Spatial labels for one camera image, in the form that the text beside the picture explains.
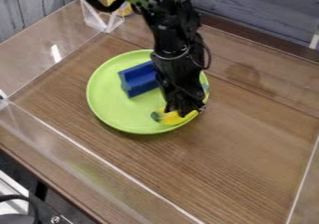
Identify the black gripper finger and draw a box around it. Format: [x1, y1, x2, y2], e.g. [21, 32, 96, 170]
[164, 90, 179, 113]
[178, 92, 206, 118]

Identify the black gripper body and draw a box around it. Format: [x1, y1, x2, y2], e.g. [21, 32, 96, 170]
[151, 49, 206, 97]

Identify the yellow toy banana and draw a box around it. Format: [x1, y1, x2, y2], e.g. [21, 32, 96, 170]
[151, 107, 198, 126]

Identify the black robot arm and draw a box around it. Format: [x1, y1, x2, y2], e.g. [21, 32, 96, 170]
[85, 0, 212, 117]

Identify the green round plate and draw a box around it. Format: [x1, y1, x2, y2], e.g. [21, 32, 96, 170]
[85, 49, 199, 134]

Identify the blue plastic block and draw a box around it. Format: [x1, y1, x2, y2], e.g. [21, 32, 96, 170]
[119, 61, 159, 98]

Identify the yellow labelled tin can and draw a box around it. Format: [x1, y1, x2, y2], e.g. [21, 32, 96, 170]
[105, 0, 133, 17]

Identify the clear acrylic tray wall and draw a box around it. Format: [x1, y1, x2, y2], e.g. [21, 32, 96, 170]
[0, 3, 319, 224]

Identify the clear acrylic corner bracket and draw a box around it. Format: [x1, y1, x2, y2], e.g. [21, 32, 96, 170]
[80, 0, 124, 34]

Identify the black cable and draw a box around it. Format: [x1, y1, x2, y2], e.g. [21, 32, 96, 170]
[0, 194, 45, 224]

